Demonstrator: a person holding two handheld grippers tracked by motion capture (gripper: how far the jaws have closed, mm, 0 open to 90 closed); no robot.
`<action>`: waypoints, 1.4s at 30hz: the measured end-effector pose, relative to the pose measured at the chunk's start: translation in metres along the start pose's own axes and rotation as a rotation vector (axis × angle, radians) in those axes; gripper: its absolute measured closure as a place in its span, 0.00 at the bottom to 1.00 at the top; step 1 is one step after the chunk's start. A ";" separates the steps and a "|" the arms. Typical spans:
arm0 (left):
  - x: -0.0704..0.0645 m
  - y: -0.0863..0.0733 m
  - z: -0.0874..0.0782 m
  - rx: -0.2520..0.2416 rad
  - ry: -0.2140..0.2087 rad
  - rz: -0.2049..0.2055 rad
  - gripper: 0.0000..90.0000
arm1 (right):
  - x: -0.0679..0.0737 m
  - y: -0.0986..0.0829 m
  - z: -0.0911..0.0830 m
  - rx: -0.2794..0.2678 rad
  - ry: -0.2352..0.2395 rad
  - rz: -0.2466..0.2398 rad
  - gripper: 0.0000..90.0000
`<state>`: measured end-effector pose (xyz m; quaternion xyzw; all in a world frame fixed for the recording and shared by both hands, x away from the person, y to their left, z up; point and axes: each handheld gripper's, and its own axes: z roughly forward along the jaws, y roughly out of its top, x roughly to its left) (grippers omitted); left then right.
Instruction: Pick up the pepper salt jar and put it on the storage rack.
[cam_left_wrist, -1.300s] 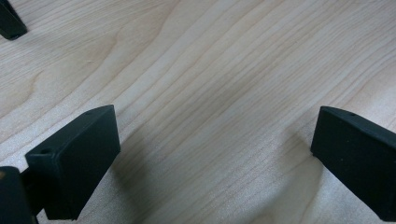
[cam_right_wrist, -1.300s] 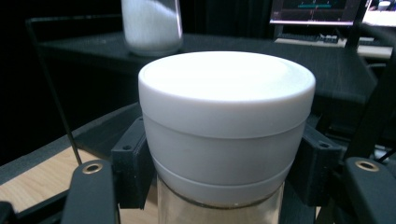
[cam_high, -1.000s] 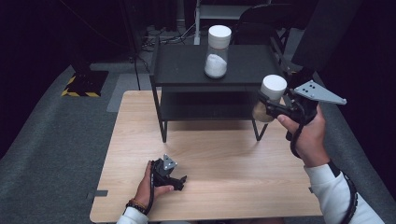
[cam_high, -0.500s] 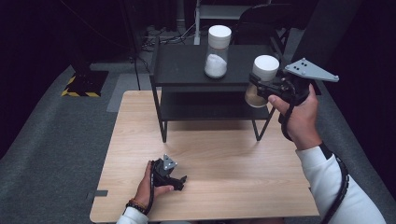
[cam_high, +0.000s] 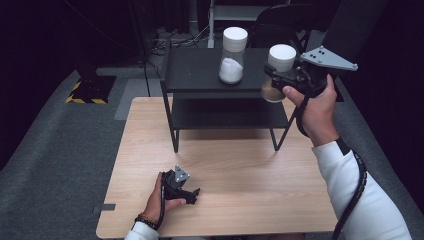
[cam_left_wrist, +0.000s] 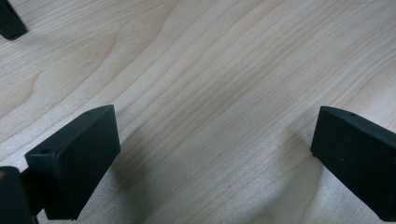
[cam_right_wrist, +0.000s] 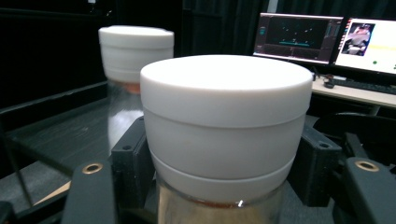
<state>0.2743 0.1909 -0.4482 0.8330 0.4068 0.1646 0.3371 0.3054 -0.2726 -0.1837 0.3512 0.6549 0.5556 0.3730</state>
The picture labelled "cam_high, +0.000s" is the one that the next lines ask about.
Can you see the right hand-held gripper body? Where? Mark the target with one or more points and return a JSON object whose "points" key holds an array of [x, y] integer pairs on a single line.
{"points": [[313, 75]]}

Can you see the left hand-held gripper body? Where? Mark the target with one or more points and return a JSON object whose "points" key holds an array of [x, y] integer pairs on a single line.
{"points": [[175, 185]]}

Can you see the jar of brown powder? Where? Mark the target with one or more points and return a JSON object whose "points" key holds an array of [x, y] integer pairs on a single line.
{"points": [[281, 58]]}

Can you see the jar of white powder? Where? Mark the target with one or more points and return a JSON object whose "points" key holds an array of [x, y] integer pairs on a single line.
{"points": [[232, 56]]}

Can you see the black two-tier metal shelf rack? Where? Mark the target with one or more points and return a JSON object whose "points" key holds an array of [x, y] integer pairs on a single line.
{"points": [[200, 70]]}

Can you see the person's left hand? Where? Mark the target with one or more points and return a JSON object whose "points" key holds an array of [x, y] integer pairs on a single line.
{"points": [[156, 200]]}

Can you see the person's right hand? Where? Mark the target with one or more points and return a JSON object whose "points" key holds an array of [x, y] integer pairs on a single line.
{"points": [[318, 113]]}

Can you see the black chair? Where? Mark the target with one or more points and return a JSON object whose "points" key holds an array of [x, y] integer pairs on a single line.
{"points": [[266, 20]]}

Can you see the dark tilted panel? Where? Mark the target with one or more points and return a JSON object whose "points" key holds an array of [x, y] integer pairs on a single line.
{"points": [[356, 26]]}

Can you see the grey tape strip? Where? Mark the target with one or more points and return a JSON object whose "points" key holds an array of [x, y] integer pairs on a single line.
{"points": [[106, 207]]}

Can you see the stand base with hazard tape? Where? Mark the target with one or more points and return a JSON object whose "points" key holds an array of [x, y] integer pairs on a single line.
{"points": [[91, 88]]}

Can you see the white desk frame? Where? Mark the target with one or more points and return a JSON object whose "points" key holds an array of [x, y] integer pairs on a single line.
{"points": [[220, 12]]}

